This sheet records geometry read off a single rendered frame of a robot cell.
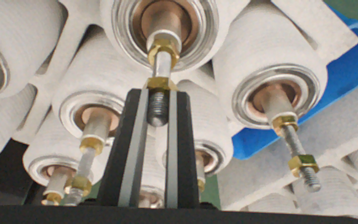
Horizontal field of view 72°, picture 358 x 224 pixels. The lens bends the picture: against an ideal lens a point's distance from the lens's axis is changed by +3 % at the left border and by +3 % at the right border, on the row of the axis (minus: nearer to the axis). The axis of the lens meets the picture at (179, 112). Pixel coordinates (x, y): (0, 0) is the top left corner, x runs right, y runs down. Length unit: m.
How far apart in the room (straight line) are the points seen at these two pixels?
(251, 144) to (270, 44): 0.34
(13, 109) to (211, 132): 0.23
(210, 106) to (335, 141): 0.25
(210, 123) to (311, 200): 0.28
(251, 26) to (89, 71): 0.16
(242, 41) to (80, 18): 0.16
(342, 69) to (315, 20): 0.21
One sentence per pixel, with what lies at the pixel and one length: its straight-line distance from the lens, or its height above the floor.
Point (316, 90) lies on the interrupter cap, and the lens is 0.24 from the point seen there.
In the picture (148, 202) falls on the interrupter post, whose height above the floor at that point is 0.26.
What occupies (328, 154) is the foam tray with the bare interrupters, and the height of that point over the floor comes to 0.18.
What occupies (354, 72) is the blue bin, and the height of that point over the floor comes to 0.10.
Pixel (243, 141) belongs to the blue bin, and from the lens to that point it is 0.55.
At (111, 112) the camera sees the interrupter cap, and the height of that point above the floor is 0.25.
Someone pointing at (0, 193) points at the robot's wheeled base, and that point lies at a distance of 0.62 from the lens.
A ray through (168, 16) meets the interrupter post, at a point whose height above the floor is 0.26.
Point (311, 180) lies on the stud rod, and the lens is 0.18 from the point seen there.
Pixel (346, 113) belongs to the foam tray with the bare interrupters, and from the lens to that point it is 0.49.
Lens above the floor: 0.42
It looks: 46 degrees down
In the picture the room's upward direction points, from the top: 180 degrees clockwise
